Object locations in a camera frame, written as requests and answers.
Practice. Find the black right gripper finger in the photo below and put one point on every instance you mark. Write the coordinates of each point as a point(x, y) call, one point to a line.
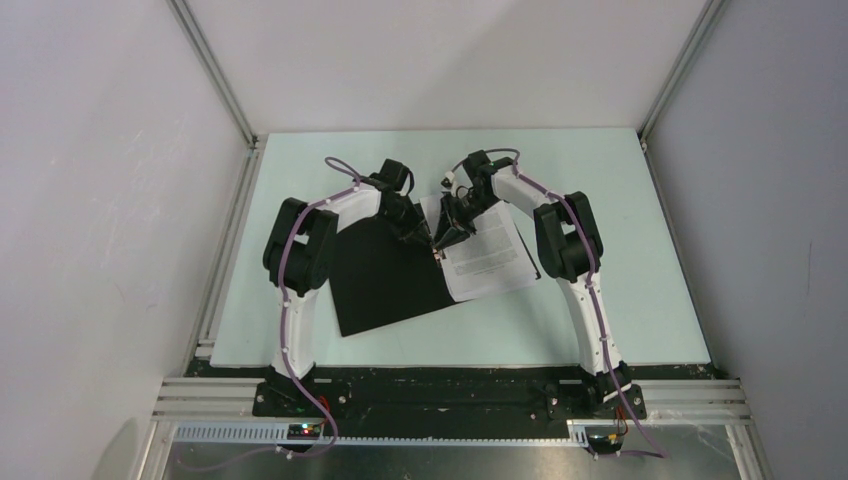
point(455, 234)
point(446, 216)

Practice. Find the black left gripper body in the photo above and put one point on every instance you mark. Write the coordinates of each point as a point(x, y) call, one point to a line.
point(404, 217)

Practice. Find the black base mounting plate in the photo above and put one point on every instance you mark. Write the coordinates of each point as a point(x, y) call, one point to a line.
point(528, 403)

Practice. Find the red folder with black inside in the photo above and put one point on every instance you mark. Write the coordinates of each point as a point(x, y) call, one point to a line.
point(376, 281)

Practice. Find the aluminium frame rail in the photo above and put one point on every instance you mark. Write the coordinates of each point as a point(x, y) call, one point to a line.
point(193, 31)

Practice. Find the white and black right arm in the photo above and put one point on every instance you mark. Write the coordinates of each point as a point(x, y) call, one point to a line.
point(569, 249)

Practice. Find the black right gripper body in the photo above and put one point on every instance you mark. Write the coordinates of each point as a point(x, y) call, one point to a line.
point(472, 205)

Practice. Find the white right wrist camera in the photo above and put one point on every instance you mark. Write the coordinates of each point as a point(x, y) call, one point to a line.
point(449, 181)

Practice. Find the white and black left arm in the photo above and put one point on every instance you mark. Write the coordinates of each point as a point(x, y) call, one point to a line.
point(302, 244)

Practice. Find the white slotted cable duct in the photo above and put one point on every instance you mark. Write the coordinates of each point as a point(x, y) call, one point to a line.
point(282, 433)

